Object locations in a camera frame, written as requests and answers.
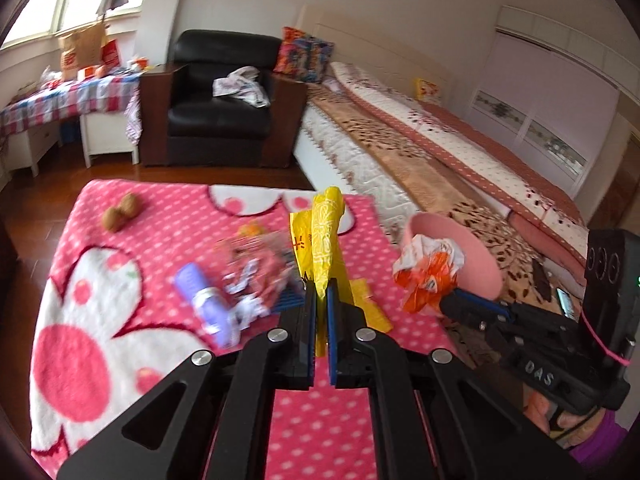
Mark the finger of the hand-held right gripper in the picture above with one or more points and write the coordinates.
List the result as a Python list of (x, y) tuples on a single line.
[(487, 305), (465, 312)]

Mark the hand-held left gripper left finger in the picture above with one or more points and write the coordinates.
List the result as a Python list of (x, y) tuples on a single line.
[(311, 330)]

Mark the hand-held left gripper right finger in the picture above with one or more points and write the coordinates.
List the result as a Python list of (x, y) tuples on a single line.
[(331, 330)]

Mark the blue foam net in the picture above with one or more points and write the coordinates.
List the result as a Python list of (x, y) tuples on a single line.
[(290, 300)]

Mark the pink plastic basin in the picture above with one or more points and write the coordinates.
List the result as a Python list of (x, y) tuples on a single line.
[(475, 260)]

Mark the orange and white plastic wrapper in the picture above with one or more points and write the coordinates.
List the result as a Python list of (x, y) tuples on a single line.
[(425, 275)]

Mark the pink wrapper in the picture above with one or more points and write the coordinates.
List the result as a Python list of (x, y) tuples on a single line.
[(255, 275)]

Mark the yellow plastic bag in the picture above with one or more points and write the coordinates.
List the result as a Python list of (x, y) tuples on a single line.
[(322, 240)]

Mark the purple packet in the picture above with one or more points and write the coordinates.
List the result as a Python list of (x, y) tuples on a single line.
[(200, 295)]

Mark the person's right forearm purple sleeve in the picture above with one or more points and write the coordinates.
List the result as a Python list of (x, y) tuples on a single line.
[(602, 440)]

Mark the person's right hand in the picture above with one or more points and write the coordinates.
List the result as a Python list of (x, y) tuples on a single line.
[(542, 410)]

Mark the smartphone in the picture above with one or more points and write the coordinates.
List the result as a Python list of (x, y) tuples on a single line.
[(567, 304)]

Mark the dark flat case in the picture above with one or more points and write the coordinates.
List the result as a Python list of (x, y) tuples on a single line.
[(540, 280)]

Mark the white floral quilt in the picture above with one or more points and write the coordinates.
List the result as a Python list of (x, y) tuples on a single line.
[(450, 150)]

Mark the brown leaf-print blanket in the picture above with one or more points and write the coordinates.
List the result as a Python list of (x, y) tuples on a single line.
[(400, 160)]

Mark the bed with cream headboard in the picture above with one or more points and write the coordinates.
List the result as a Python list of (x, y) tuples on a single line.
[(350, 160)]

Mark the pink dotted blanket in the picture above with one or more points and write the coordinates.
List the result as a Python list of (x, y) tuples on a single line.
[(150, 260)]

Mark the white wardrobe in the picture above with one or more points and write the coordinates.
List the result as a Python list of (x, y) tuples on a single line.
[(550, 95)]

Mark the yellow pillow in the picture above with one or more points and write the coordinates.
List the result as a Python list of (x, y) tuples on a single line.
[(426, 89)]

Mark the black leather armchair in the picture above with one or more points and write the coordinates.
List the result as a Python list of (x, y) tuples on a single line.
[(210, 120)]

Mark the white crumpled cloth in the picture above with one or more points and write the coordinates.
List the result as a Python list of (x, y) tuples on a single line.
[(240, 87)]

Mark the colourful printed pillow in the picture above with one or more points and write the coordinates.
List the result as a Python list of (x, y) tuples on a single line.
[(302, 55)]

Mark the white desk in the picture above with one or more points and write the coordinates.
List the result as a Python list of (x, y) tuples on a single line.
[(105, 135)]

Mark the blue bin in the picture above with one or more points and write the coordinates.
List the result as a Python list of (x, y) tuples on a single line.
[(70, 131)]

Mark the round orange fruit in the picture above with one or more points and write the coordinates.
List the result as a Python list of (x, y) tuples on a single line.
[(103, 70)]

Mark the checked tablecloth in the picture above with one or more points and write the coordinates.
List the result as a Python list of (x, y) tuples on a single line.
[(65, 100)]

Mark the red paper bag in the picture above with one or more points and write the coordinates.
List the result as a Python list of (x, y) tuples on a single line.
[(111, 54)]

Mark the brown paper bag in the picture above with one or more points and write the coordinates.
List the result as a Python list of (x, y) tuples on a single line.
[(80, 52)]

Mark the window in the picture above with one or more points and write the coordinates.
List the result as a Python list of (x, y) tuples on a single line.
[(60, 0)]

